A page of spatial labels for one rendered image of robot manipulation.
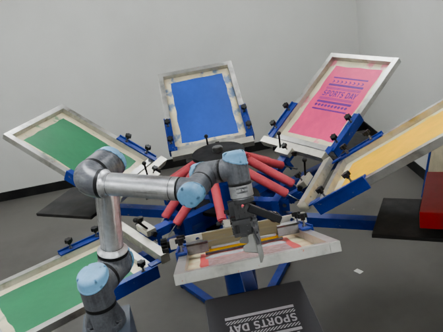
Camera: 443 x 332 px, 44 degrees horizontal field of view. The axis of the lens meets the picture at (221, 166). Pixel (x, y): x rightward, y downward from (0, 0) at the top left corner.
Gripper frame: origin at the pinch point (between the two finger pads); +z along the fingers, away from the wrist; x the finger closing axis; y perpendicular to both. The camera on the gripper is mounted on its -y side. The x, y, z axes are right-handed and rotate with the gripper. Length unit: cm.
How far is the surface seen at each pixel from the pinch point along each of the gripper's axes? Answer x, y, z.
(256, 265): -10.4, 1.0, 5.5
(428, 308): -171, -117, 103
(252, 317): -53, 4, 39
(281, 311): -53, -9, 39
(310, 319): -44, -19, 42
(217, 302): -68, 17, 35
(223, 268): -10.5, 12.5, 4.1
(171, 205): -138, 33, -3
